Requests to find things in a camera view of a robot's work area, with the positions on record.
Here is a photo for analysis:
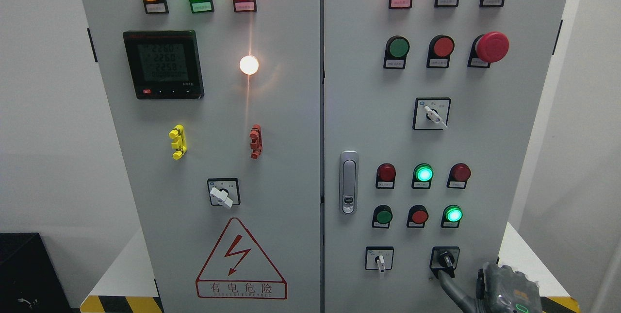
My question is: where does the black knob selector switch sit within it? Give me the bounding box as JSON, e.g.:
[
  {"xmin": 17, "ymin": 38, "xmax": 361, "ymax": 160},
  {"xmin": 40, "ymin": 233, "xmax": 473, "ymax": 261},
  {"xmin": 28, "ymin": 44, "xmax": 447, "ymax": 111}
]
[{"xmin": 429, "ymin": 246, "xmax": 460, "ymax": 279}]

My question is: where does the red terminal connector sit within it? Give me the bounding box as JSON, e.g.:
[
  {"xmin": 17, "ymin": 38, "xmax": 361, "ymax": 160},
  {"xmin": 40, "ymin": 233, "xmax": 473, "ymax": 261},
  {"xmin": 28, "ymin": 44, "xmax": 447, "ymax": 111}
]
[{"xmin": 249, "ymin": 124, "xmax": 262, "ymax": 160}]

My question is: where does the dark red indicator lamp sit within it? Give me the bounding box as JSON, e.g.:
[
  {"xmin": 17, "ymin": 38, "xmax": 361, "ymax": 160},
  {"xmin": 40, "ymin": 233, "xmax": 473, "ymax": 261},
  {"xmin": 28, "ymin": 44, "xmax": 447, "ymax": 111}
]
[{"xmin": 376, "ymin": 163, "xmax": 396, "ymax": 189}]

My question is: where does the white lit round lamp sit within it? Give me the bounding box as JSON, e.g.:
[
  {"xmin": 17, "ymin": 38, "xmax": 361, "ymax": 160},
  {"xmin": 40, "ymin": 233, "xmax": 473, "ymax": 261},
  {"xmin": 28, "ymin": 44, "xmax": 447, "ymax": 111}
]
[{"xmin": 239, "ymin": 55, "xmax": 259, "ymax": 76}]

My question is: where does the small green push button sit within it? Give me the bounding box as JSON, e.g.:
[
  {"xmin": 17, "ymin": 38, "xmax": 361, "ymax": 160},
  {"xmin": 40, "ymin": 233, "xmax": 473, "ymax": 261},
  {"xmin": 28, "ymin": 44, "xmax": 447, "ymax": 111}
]
[{"xmin": 371, "ymin": 205, "xmax": 394, "ymax": 229}]

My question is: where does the green lit small lamp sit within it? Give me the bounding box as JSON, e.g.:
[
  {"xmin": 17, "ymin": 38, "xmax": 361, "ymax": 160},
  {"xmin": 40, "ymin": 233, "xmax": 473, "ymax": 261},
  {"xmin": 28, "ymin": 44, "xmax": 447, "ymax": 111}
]
[{"xmin": 411, "ymin": 163, "xmax": 433, "ymax": 189}]

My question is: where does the grey left cabinet door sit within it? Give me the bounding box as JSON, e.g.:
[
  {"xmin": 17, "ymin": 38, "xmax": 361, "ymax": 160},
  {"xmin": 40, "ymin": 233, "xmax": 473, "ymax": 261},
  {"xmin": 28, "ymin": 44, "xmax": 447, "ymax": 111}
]
[{"xmin": 82, "ymin": 0, "xmax": 322, "ymax": 313}]

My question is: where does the grey cabinet door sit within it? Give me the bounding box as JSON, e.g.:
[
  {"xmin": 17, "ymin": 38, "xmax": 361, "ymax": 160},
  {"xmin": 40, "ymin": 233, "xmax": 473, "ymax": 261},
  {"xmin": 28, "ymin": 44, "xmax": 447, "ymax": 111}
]
[
  {"xmin": 324, "ymin": 0, "xmax": 565, "ymax": 313},
  {"xmin": 82, "ymin": 0, "xmax": 322, "ymax": 313}
]

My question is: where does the small red push button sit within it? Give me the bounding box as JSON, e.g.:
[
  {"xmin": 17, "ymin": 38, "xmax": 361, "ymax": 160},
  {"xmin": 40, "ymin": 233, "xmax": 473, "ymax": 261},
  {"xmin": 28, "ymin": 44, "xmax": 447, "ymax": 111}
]
[{"xmin": 406, "ymin": 204, "xmax": 429, "ymax": 228}]

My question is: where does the yellow terminal connector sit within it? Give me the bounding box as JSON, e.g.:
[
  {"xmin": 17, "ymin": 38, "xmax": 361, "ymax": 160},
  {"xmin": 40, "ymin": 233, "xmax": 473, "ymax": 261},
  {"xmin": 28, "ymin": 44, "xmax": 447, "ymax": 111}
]
[{"xmin": 168, "ymin": 124, "xmax": 188, "ymax": 160}]

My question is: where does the grey right cabinet door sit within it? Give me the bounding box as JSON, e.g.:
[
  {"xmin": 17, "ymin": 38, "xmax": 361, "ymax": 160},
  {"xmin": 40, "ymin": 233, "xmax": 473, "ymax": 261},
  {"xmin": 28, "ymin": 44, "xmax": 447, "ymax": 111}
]
[{"xmin": 324, "ymin": 0, "xmax": 565, "ymax": 313}]

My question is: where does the red electric danger sticker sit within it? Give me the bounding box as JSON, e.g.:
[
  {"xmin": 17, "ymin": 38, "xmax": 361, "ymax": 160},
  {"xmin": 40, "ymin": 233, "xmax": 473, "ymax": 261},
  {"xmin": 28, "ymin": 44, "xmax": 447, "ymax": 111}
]
[{"xmin": 196, "ymin": 217, "xmax": 288, "ymax": 300}]

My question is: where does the dark red small lamp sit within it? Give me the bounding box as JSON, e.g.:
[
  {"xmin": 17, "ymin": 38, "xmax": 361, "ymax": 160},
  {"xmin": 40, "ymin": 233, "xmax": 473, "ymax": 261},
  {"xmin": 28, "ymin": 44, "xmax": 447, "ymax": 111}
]
[{"xmin": 446, "ymin": 163, "xmax": 472, "ymax": 189}]

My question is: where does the green lit push button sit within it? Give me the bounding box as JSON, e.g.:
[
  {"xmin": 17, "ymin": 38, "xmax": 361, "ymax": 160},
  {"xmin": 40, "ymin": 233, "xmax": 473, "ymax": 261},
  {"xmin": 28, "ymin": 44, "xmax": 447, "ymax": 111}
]
[{"xmin": 441, "ymin": 204, "xmax": 463, "ymax": 228}]

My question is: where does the black digital power meter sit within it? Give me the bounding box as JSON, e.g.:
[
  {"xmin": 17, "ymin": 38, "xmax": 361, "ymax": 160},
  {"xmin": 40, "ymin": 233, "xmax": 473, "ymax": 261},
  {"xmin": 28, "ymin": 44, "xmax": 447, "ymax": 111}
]
[{"xmin": 123, "ymin": 30, "xmax": 204, "ymax": 100}]

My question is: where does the red emergency stop button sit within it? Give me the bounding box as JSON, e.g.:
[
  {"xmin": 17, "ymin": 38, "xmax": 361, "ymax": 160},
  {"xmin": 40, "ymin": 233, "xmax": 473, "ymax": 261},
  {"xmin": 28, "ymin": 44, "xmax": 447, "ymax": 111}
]
[{"xmin": 468, "ymin": 31, "xmax": 510, "ymax": 69}]

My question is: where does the white platform with hazard stripes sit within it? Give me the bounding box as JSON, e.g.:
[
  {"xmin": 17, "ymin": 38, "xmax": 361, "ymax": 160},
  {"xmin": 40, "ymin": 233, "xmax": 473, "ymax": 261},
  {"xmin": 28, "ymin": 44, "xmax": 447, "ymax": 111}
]
[{"xmin": 80, "ymin": 224, "xmax": 580, "ymax": 313}]

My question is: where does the black box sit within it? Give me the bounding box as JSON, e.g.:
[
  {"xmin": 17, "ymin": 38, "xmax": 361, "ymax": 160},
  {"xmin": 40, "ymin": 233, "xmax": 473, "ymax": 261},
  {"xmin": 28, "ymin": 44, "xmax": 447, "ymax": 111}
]
[{"xmin": 0, "ymin": 233, "xmax": 72, "ymax": 313}]

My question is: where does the silver door lock handle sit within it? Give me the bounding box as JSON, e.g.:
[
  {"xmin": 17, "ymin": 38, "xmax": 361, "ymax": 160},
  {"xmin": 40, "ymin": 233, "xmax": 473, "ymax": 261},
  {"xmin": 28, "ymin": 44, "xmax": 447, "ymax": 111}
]
[{"xmin": 339, "ymin": 151, "xmax": 359, "ymax": 215}]

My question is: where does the white handle rotary switch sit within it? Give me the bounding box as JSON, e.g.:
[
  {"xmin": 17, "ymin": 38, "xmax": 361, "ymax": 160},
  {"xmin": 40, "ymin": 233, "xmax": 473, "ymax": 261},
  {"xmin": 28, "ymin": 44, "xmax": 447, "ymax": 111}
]
[{"xmin": 206, "ymin": 178, "xmax": 241, "ymax": 209}]

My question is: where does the white lever selector switch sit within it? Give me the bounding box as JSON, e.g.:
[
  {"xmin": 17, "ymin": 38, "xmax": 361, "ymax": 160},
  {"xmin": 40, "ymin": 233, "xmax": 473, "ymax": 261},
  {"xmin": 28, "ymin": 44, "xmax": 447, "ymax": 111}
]
[{"xmin": 412, "ymin": 97, "xmax": 451, "ymax": 130}]

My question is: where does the small white lever switch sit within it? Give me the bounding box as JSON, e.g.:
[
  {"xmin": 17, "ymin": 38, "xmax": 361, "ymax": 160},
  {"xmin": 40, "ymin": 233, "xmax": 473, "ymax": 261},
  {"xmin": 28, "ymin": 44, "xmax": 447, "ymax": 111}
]
[{"xmin": 364, "ymin": 246, "xmax": 394, "ymax": 273}]

